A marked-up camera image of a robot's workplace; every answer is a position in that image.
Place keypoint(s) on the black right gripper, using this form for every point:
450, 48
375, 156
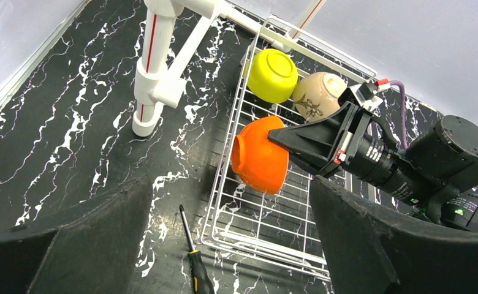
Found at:
323, 147

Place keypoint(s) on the white ceramic bowl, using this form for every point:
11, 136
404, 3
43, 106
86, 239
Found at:
260, 163

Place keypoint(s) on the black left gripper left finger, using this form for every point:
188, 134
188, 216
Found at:
90, 247

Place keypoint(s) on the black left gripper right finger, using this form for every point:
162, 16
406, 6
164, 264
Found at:
370, 248

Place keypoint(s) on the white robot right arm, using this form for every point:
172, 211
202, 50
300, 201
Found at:
435, 174

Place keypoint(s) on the beige ceramic bowl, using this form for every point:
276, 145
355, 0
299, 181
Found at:
316, 96

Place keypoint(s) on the yellow-green plastic bowl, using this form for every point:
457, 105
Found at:
272, 76

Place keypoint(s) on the black yellow screwdriver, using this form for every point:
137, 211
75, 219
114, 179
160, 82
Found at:
201, 280

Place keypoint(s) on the white pvc pipe frame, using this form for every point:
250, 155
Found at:
158, 84

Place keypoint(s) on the white wire dish rack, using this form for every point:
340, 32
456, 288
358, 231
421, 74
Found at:
259, 205

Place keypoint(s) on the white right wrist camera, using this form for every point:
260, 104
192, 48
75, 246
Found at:
365, 95

